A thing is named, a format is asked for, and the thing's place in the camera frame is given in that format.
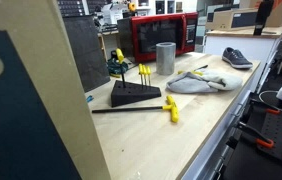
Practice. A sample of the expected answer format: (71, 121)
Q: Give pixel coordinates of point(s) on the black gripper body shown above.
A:
(266, 10)

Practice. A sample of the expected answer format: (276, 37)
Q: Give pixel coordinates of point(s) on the gray towel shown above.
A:
(201, 83)

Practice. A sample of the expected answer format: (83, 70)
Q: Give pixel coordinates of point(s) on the metal cylinder tin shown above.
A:
(166, 58)

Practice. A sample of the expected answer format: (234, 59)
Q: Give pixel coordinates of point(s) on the white counter with wood top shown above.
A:
(241, 43)

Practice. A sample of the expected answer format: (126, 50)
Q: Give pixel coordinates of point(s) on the cardboard box with black panel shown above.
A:
(227, 20)

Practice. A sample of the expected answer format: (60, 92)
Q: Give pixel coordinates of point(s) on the gray canvas shoe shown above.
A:
(236, 58)

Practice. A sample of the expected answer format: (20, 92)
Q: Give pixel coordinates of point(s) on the red microwave oven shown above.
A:
(157, 36)

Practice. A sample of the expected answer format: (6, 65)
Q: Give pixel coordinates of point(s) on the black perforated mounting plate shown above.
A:
(281, 133)

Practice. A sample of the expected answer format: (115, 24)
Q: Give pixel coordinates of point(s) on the black wedge tool holder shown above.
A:
(132, 93)

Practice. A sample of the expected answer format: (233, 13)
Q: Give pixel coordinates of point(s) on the dark gray fabric bin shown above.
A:
(86, 50)

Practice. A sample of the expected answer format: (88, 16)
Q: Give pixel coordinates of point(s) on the blue tool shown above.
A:
(89, 98)

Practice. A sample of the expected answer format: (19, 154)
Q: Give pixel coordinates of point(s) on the large cardboard box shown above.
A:
(21, 100)

